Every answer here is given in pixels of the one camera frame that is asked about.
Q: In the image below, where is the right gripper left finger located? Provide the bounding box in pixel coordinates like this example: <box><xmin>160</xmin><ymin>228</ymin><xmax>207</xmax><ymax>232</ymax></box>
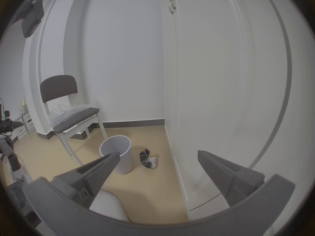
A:
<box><xmin>52</xmin><ymin>151</ymin><xmax>121</xmax><ymax>209</ymax></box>

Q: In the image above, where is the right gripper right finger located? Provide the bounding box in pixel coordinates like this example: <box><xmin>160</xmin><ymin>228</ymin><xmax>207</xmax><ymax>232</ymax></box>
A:
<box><xmin>198</xmin><ymin>150</ymin><xmax>266</xmax><ymax>208</ymax></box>

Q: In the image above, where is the black plastic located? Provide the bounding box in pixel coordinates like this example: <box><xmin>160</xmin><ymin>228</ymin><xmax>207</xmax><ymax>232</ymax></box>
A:
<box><xmin>139</xmin><ymin>148</ymin><xmax>153</xmax><ymax>168</ymax></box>

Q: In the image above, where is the clear plastic bag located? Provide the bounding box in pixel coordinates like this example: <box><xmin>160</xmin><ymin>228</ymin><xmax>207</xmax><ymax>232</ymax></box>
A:
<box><xmin>48</xmin><ymin>103</ymin><xmax>96</xmax><ymax>128</ymax></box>

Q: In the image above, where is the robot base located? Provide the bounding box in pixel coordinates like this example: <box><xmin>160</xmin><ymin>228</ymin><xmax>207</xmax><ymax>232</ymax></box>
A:
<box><xmin>6</xmin><ymin>167</ymin><xmax>129</xmax><ymax>230</ymax></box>

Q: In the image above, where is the white trash bin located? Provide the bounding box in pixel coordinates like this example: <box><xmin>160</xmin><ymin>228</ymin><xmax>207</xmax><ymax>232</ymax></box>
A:
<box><xmin>99</xmin><ymin>135</ymin><xmax>134</xmax><ymax>175</ymax></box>

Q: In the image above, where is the white chest of drawers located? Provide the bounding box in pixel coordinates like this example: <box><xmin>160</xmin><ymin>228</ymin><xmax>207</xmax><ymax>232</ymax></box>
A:
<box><xmin>12</xmin><ymin>112</ymin><xmax>35</xmax><ymax>141</ymax></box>

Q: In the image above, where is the white wardrobe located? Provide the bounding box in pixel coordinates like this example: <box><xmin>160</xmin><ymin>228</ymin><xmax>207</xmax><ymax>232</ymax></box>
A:
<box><xmin>161</xmin><ymin>0</ymin><xmax>305</xmax><ymax>221</ymax></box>

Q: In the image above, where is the grey padded white chair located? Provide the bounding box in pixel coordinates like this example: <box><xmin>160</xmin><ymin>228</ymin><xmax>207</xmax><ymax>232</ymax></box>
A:
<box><xmin>39</xmin><ymin>75</ymin><xmax>107</xmax><ymax>167</ymax></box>

